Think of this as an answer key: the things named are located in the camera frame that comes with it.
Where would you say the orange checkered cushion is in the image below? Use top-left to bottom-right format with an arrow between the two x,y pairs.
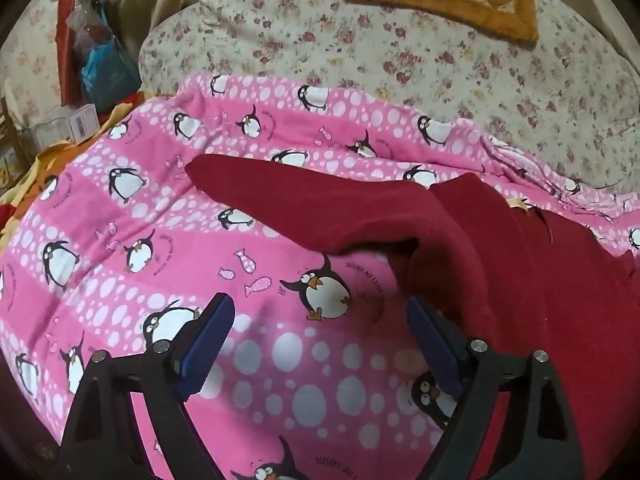
341,0 -> 540,48

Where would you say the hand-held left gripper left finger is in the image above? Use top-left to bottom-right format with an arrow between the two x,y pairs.
57,292 -> 236,480

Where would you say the clear plastic bag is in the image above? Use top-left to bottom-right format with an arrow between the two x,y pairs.
66,0 -> 117,63

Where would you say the yellow orange blanket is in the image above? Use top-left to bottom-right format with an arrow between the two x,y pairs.
0,102 -> 133,248

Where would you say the red board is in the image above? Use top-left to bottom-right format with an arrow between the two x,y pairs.
54,0 -> 101,107

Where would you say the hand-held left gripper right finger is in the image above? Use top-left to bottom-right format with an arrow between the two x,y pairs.
406,297 -> 586,480

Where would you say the dark red fleece garment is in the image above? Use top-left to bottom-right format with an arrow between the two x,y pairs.
185,154 -> 640,480

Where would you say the blue plastic bag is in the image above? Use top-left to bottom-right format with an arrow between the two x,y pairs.
80,35 -> 142,112

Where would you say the white barcode box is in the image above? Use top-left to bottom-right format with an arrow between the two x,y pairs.
22,104 -> 99,147

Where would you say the pink penguin print blanket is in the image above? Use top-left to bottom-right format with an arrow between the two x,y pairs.
0,74 -> 640,480

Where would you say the floral print quilt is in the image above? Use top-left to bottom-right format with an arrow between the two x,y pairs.
137,0 -> 640,201

